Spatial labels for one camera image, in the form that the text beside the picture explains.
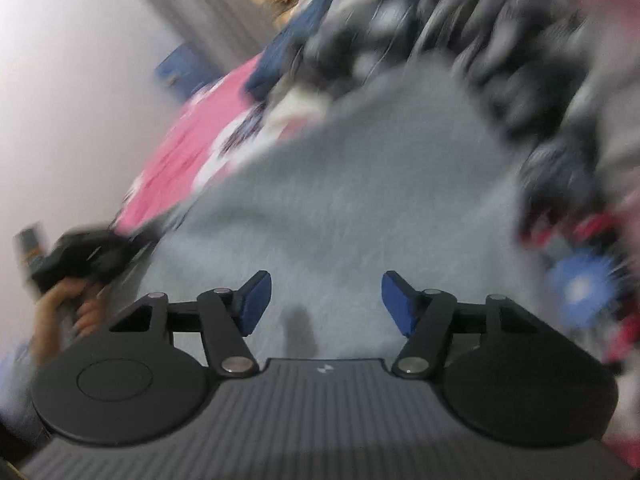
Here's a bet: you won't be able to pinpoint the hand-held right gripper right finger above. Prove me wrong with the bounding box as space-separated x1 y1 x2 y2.
381 270 543 378

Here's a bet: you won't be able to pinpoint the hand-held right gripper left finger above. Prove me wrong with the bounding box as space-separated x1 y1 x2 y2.
109 270 272 377

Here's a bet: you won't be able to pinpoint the grey sweatpants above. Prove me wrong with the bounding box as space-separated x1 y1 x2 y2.
115 65 551 361

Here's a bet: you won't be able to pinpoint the person's left forearm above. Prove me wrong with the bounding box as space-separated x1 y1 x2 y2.
0 340 51 453

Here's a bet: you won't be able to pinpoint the person's left hand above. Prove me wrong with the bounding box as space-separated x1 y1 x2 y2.
32 277 108 361

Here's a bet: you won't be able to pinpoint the pink floral blanket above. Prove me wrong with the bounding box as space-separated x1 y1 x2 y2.
115 52 640 461

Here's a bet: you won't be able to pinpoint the blue water barrel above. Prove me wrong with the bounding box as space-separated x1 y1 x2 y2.
155 42 211 98

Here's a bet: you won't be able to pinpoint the blue jeans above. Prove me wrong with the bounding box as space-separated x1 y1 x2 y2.
245 0 351 101

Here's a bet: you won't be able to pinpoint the black white plaid shirt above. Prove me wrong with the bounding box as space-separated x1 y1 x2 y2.
305 0 640 246

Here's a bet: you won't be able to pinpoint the grey curtain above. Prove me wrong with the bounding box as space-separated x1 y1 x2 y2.
110 0 281 68

